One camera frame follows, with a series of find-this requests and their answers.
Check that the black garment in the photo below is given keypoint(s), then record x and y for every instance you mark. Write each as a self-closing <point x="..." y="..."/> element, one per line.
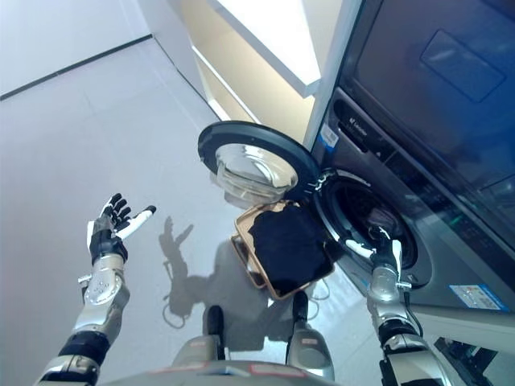
<point x="285" y="249"/>

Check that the black right robot foot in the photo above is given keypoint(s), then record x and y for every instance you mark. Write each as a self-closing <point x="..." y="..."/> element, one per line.
<point x="300" y="309"/>

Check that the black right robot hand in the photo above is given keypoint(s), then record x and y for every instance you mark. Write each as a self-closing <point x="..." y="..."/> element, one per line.
<point x="384" y="253"/>

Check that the round washing machine door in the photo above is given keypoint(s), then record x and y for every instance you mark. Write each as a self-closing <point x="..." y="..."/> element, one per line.
<point x="249" y="161"/>

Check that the black baseboard strip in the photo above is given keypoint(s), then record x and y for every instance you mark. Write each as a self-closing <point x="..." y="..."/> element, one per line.
<point x="76" y="64"/>

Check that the blue energy label sticker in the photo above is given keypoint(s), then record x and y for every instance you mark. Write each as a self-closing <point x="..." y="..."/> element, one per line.
<point x="476" y="296"/>

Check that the silver right robot leg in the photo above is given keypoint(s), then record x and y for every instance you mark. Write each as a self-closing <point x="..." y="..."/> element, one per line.
<point x="311" y="350"/>

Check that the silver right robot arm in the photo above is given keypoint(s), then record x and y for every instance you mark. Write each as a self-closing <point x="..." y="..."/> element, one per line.
<point x="390" y="305"/>

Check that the white vertical cabinet panel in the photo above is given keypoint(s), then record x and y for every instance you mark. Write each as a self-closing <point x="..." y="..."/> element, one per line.
<point x="332" y="60"/>

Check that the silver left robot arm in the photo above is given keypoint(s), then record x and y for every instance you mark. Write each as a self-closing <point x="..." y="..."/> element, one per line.
<point x="100" y="293"/>

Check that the grey stacked dryer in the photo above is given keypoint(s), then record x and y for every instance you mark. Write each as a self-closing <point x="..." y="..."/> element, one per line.
<point x="442" y="80"/>

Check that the grey front-load washing machine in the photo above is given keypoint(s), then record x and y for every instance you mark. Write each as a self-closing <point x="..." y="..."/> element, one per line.
<point x="442" y="225"/>

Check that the brown woven laundry basket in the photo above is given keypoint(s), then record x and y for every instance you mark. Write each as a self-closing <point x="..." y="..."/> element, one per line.
<point x="243" y="233"/>

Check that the black robot foot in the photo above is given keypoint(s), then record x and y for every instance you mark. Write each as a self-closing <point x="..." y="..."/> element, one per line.
<point x="214" y="325"/>
<point x="300" y="309"/>

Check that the silver robot torso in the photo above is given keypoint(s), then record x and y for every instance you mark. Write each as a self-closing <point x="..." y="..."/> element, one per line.
<point x="217" y="374"/>

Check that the white counter cabinet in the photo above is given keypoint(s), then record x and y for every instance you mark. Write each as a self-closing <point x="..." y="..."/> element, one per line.
<point x="257" y="52"/>

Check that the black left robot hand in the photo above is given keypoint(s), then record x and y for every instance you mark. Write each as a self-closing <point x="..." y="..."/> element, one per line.
<point x="105" y="241"/>

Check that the small blue white sticker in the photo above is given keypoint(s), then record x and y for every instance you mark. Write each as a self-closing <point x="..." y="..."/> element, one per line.
<point x="330" y="136"/>

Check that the black left robot foot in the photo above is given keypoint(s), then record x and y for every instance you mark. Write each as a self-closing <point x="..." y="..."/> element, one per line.
<point x="214" y="325"/>

